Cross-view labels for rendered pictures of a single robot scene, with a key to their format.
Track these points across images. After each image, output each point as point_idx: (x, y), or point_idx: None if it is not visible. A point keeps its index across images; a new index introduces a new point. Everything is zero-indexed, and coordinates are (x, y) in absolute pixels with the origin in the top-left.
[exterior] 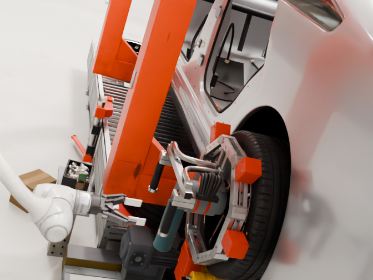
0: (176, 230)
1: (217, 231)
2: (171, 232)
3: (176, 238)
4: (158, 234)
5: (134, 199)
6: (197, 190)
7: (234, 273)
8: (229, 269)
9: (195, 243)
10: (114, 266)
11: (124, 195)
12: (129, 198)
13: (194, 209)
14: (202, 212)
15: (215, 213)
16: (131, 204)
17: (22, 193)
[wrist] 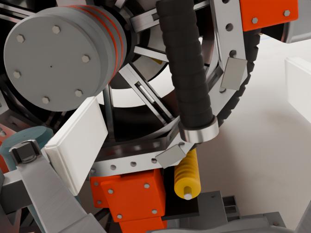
0: None
1: (113, 114)
2: (76, 197)
3: (39, 230)
4: (208, 140)
5: (73, 116)
6: (83, 11)
7: (249, 80)
8: (241, 85)
9: (128, 153)
10: None
11: (20, 155)
12: (64, 130)
13: (116, 62)
14: (120, 63)
15: (126, 52)
16: (90, 154)
17: None
